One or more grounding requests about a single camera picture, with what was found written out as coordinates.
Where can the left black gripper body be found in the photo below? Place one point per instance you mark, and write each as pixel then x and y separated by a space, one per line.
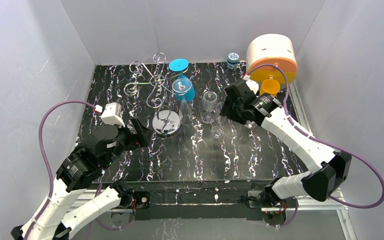
pixel 135 133

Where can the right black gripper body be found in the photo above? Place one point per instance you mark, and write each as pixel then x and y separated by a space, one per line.
pixel 235 103

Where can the clear wine glass front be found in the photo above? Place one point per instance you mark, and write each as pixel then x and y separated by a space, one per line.
pixel 218 131

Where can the clear wine glass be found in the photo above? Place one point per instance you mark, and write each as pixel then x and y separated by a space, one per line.
pixel 218 131
pixel 209 104
pixel 250 125

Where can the clear champagne flute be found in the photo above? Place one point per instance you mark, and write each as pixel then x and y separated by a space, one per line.
pixel 183 102

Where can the blue plastic wine glass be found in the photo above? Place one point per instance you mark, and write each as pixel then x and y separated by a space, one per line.
pixel 179 66

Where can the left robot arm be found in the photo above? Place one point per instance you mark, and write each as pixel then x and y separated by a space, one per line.
pixel 96 152

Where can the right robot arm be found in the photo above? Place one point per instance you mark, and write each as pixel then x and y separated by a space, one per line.
pixel 326 168

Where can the clear wine glass right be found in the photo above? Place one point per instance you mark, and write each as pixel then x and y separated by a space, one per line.
pixel 250 125

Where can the chrome wine glass rack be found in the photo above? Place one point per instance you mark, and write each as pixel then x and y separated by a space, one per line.
pixel 166 122

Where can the clear wine glass left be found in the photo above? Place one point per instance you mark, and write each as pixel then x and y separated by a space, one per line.
pixel 209 104

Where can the orange plastic goblet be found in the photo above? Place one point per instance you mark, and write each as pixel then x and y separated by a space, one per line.
pixel 270 86

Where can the small blue lidded jar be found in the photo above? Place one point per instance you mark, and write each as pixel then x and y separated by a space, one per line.
pixel 232 60

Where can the white orange cylindrical appliance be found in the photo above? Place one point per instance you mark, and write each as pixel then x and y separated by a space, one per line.
pixel 274 49

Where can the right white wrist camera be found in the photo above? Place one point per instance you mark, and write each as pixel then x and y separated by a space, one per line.
pixel 253 85

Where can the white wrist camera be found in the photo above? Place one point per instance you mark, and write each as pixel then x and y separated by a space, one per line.
pixel 253 85
pixel 110 114

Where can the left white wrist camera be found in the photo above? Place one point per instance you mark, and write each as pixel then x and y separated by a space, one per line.
pixel 110 114

